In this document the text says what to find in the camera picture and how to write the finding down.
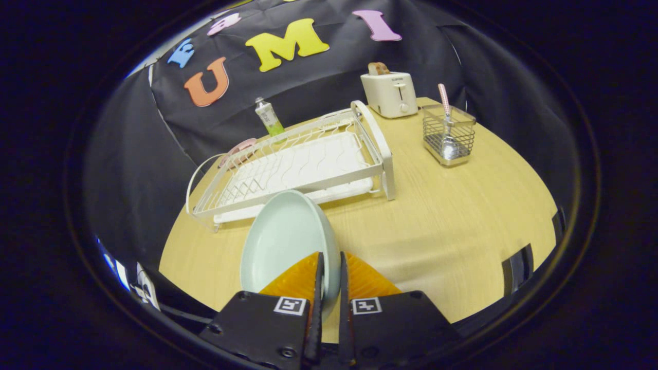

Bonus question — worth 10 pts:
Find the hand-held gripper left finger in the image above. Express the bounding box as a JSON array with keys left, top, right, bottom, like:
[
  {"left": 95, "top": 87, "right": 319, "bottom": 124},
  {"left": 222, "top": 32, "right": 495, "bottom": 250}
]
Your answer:
[{"left": 199, "top": 251, "right": 325, "bottom": 370}]

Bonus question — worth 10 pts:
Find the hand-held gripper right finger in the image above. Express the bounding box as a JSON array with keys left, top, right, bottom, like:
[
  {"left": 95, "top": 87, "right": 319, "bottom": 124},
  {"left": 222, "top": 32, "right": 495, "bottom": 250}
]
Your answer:
[{"left": 338, "top": 251, "right": 466, "bottom": 370}]

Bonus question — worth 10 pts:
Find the pale green plate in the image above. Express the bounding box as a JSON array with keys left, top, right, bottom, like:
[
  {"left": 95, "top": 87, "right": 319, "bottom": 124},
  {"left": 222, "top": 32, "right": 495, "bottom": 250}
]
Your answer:
[{"left": 240, "top": 189, "right": 342, "bottom": 314}]

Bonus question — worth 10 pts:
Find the white wire dish rack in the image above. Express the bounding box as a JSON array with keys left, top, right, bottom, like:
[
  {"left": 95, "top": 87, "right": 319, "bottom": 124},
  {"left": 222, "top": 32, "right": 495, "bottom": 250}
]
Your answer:
[{"left": 185, "top": 100, "right": 396, "bottom": 233}]

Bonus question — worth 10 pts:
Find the metal wire basket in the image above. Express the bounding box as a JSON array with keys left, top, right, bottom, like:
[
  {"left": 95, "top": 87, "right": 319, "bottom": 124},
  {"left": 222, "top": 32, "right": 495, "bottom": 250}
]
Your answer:
[{"left": 422, "top": 104, "right": 477, "bottom": 167}]

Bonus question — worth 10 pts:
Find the pink checkered handle spoon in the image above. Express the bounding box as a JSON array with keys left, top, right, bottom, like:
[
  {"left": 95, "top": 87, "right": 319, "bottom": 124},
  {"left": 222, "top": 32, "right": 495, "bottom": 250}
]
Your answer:
[{"left": 437, "top": 83, "right": 461, "bottom": 160}]

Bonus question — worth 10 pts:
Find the small pink plate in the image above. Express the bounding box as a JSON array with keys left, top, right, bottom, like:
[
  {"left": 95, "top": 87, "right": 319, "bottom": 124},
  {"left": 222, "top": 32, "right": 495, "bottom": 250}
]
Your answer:
[{"left": 218, "top": 138, "right": 258, "bottom": 169}]

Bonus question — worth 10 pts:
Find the dark grey object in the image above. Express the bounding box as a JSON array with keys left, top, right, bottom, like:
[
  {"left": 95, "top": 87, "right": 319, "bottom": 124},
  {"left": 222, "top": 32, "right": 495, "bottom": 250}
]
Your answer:
[{"left": 501, "top": 244, "right": 535, "bottom": 297}]

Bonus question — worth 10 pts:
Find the green and white bottle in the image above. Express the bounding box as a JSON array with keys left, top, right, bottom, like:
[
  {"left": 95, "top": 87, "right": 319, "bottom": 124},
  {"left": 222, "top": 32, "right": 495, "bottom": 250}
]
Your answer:
[{"left": 254, "top": 97, "right": 285, "bottom": 137}]

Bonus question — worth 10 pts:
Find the cream toaster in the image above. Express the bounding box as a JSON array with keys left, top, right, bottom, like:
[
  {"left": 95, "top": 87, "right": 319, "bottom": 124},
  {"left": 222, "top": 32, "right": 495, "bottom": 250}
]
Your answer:
[{"left": 360, "top": 71, "right": 418, "bottom": 119}]

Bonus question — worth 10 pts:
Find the black backdrop cloth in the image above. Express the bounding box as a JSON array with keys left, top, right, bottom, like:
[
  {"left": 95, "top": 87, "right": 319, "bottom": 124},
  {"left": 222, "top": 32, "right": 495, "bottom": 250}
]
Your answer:
[{"left": 82, "top": 0, "right": 576, "bottom": 268}]

